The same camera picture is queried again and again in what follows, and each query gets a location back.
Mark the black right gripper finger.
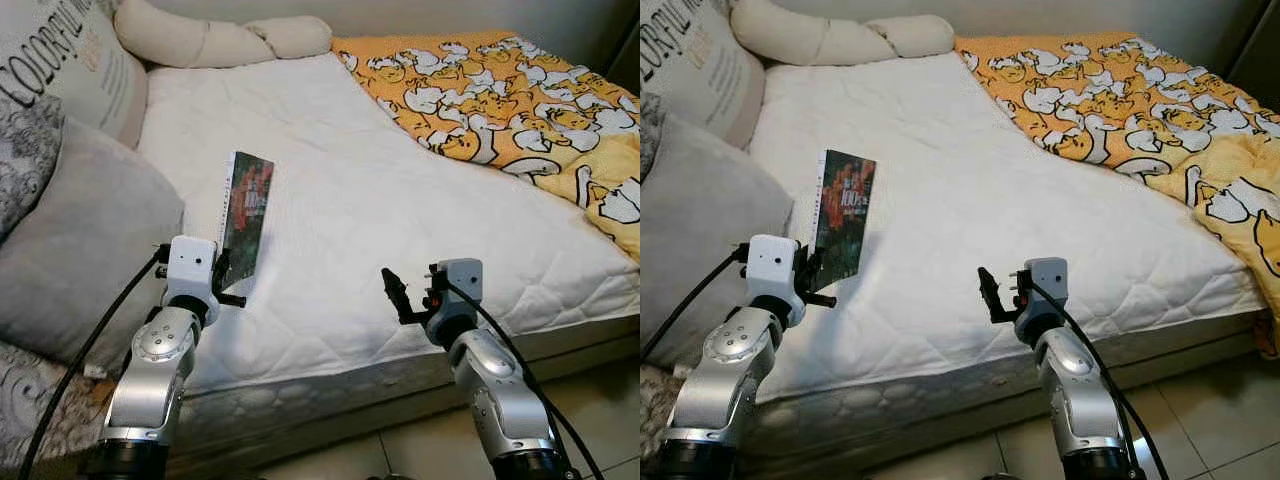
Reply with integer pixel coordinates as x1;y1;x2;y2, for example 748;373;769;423
976;265;1007;324
380;265;414;323

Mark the dark glossy cover book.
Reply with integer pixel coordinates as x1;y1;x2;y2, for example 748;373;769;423
217;150;277;298
811;148;879;296

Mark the plain grey pillow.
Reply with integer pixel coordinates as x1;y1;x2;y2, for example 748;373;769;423
640;108;771;373
0;117;187;369

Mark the white quilted mattress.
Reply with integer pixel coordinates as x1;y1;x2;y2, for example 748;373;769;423
133;52;641;473
745;52;1269;476

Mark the grey floral bed sheet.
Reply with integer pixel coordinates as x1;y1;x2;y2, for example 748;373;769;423
640;362;693;473
0;338;113;473

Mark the grey floral patterned pillow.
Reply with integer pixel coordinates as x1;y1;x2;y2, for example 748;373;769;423
640;93;669;186
0;93;64;243

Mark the yellow cartoon print blanket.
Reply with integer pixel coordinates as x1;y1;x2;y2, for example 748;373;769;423
331;31;641;264
954;31;1280;359

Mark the white cushion with printed lettering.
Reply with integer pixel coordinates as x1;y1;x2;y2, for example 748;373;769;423
640;0;768;153
0;0;150;151

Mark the long beige bolster pillow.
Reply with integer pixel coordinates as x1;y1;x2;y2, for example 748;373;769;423
112;0;334;70
729;0;957;68

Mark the dark cabinet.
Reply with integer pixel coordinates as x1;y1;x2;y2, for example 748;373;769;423
608;15;641;99
1222;0;1280;113

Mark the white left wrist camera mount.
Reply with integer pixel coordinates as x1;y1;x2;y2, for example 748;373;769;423
744;233;803;309
163;235;223;309

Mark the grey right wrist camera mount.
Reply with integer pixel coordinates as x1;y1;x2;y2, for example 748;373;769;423
1016;256;1071;316
428;257;485;319

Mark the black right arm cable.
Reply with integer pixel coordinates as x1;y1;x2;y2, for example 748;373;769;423
440;280;606;480
1030;278;1173;480

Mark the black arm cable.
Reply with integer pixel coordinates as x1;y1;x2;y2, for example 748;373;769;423
440;280;606;480
1030;278;1173;480
640;245;753;366
18;245;173;476

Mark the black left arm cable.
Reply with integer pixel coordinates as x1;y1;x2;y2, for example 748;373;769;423
640;245;753;366
18;245;173;476

